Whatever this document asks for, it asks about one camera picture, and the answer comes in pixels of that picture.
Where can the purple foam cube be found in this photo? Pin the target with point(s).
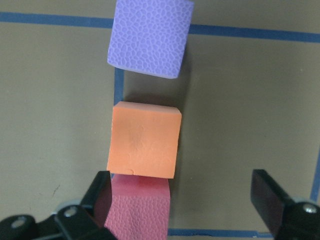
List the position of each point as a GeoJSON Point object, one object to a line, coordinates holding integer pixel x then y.
{"type": "Point", "coordinates": [150, 36]}

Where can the orange foam cube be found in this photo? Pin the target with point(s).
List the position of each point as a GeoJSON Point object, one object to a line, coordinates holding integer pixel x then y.
{"type": "Point", "coordinates": [144, 140]}

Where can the pink foam cube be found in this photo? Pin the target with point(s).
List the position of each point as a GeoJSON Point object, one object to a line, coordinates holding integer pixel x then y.
{"type": "Point", "coordinates": [140, 208]}

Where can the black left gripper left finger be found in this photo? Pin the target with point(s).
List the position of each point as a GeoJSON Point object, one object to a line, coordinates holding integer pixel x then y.
{"type": "Point", "coordinates": [98, 198]}

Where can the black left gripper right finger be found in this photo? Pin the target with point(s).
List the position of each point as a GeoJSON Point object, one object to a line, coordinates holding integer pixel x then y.
{"type": "Point", "coordinates": [269, 199]}

